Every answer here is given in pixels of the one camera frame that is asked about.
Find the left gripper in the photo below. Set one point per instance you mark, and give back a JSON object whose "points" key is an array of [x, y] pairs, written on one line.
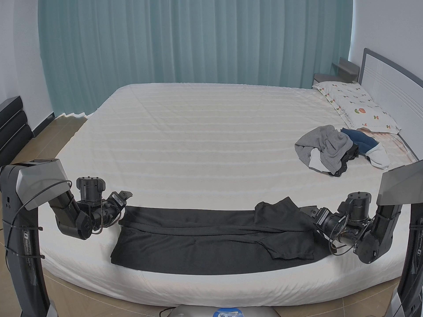
{"points": [[109, 211]]}

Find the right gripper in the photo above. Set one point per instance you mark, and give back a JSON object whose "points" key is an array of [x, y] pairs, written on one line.
{"points": [[325, 221]]}

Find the black T-shirt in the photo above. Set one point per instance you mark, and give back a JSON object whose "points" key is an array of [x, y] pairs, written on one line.
{"points": [[205, 236]]}

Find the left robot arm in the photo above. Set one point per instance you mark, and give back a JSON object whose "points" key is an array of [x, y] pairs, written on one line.
{"points": [[36, 180]]}

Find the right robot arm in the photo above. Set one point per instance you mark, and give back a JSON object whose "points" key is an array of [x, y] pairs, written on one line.
{"points": [[400, 183]]}

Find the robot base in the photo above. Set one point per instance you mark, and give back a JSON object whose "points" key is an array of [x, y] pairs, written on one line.
{"points": [[221, 311]]}

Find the pile of clothes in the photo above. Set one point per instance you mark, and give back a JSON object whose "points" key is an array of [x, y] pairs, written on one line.
{"points": [[327, 147]]}

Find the bed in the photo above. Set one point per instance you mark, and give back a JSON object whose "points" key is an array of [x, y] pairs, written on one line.
{"points": [[205, 137]]}

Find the white printed pillow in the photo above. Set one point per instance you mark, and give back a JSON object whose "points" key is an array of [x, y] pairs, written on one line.
{"points": [[358, 106]]}

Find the black chest of drawers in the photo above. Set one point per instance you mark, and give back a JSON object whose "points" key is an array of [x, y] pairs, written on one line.
{"points": [[11, 127]]}

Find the grey bedside table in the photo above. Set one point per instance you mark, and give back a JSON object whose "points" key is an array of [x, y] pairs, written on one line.
{"points": [[337, 73]]}

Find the blue-green curtain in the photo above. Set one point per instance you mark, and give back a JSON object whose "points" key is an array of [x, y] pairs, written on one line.
{"points": [[185, 31]]}

